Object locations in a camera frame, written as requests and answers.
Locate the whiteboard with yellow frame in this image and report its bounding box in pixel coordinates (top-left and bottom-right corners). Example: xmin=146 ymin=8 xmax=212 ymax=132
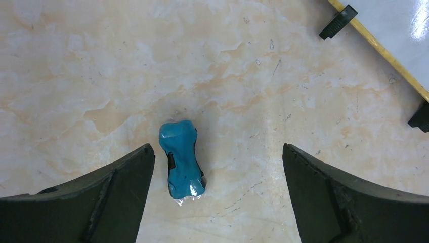
xmin=330 ymin=0 xmax=428 ymax=100

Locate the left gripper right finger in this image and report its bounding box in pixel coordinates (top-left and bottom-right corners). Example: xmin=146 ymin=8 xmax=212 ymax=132
xmin=282 ymin=144 xmax=428 ymax=242

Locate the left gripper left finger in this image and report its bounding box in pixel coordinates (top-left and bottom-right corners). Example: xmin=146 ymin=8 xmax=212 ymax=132
xmin=1 ymin=144 xmax=155 ymax=242

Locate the blue whiteboard eraser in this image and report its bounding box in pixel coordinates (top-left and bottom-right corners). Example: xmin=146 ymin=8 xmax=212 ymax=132
xmin=159 ymin=120 xmax=206 ymax=205

